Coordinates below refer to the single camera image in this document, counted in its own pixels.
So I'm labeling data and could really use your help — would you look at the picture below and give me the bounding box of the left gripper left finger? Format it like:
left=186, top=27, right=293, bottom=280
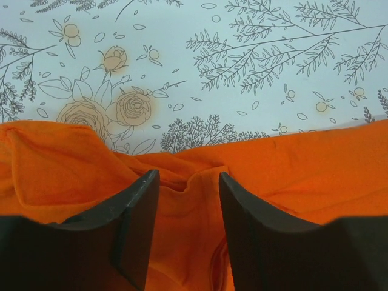
left=1, top=170, right=159, bottom=290

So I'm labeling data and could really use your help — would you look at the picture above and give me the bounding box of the floral table mat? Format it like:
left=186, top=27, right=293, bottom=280
left=1, top=1, right=387, bottom=155

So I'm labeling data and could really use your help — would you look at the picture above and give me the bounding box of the orange t shirt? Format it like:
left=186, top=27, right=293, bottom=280
left=1, top=120, right=387, bottom=290

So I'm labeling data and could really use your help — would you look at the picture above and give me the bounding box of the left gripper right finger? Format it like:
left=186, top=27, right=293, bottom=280
left=219, top=173, right=387, bottom=290

